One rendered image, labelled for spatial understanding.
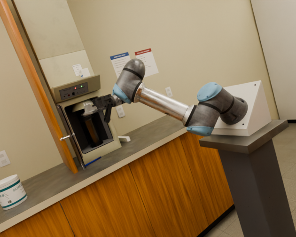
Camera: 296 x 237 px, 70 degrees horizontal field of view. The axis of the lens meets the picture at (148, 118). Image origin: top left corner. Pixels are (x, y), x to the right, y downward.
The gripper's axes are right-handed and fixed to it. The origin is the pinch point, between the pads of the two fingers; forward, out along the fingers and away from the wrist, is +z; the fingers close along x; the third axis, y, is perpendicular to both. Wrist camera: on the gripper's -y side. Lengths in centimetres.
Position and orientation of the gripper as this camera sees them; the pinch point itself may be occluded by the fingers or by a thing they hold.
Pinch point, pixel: (84, 115)
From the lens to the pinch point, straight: 132.5
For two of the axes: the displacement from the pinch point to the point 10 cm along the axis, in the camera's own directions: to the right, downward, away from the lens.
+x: 4.9, -0.2, -8.7
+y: -3.3, -9.3, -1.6
